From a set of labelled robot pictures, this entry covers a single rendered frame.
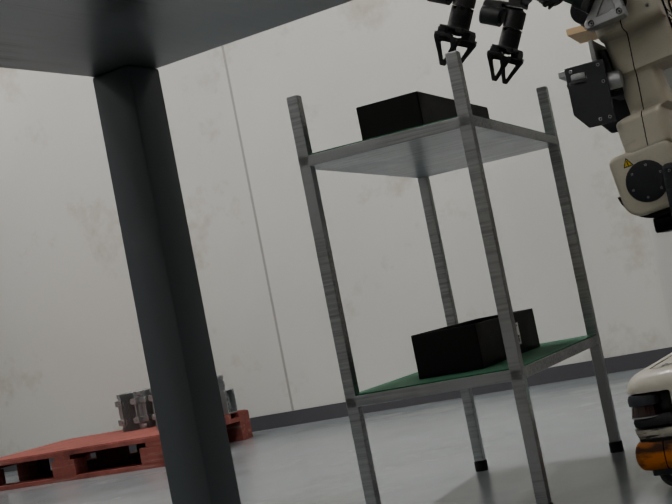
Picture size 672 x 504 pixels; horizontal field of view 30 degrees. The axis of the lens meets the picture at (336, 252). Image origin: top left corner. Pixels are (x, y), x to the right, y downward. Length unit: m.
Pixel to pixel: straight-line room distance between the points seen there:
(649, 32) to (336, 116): 4.00
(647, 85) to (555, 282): 3.51
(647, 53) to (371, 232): 3.91
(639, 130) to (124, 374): 5.07
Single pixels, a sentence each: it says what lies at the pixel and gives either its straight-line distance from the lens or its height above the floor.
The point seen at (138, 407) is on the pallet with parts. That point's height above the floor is 0.28.
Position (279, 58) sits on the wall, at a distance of 7.25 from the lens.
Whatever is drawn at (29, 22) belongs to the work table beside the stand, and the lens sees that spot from 0.88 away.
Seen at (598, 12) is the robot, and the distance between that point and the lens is 3.12.
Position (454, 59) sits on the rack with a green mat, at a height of 1.08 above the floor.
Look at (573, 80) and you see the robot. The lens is 3.22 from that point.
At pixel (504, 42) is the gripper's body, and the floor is 1.21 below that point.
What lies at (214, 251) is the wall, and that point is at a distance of 7.39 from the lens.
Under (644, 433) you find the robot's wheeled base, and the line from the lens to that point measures 3.04.
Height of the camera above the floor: 0.53
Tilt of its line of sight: 3 degrees up
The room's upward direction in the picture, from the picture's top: 11 degrees counter-clockwise
